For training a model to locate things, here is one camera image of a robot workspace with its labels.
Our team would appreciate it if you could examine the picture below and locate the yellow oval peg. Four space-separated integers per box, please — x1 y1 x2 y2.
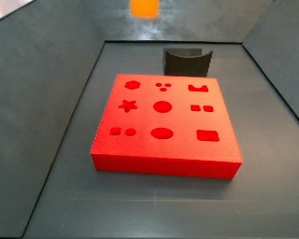
130 0 159 19

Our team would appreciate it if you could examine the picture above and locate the red shape-sorter block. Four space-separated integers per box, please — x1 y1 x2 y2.
91 74 244 179

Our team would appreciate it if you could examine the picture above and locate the black curved fixture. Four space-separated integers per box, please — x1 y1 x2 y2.
163 48 214 77

